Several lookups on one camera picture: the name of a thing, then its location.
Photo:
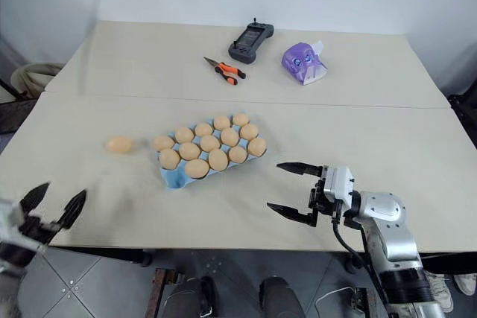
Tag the black table caster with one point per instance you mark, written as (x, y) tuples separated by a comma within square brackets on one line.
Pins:
[(146, 257), (352, 261)]

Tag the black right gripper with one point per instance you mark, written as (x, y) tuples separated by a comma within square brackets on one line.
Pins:
[(328, 208)]

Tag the grey handheld remote controller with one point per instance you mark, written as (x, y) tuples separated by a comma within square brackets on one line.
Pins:
[(250, 43)]

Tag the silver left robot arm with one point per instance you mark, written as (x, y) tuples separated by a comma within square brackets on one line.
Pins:
[(11, 258)]

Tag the beige bag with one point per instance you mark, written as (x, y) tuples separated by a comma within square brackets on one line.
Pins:
[(33, 79)]

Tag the orange and black pliers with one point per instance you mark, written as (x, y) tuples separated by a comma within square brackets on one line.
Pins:
[(228, 71)]

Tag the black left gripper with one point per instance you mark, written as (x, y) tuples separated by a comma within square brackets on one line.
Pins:
[(37, 230)]

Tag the tan egg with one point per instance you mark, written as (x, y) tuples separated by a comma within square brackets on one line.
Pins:
[(218, 159), (249, 132), (256, 146), (184, 135), (189, 150), (203, 129), (221, 122), (209, 143), (237, 154), (119, 144), (196, 168), (241, 120), (169, 158), (229, 136), (164, 142)]

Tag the blue egg carton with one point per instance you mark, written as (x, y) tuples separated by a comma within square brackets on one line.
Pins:
[(175, 182)]

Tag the dark rounded shape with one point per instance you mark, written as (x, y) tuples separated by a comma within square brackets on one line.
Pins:
[(277, 297), (194, 297)]

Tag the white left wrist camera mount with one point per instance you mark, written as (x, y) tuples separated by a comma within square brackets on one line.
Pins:
[(8, 213)]

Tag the white sneaker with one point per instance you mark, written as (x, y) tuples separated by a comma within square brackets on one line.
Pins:
[(439, 290), (466, 283)]

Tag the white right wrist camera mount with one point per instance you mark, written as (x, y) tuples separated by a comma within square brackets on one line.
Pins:
[(339, 180)]

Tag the purple tissue pack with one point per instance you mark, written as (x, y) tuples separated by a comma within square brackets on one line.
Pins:
[(303, 63)]

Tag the rusty metal beam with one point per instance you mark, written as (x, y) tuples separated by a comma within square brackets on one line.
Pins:
[(158, 292)]

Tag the black equipment case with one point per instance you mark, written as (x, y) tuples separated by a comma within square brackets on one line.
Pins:
[(465, 107)]

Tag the black bag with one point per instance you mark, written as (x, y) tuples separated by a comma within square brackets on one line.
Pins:
[(13, 115)]

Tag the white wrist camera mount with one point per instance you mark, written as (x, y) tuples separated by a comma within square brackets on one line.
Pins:
[(8, 213), (339, 180)]

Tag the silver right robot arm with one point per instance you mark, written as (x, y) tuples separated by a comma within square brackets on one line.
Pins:
[(391, 228)]

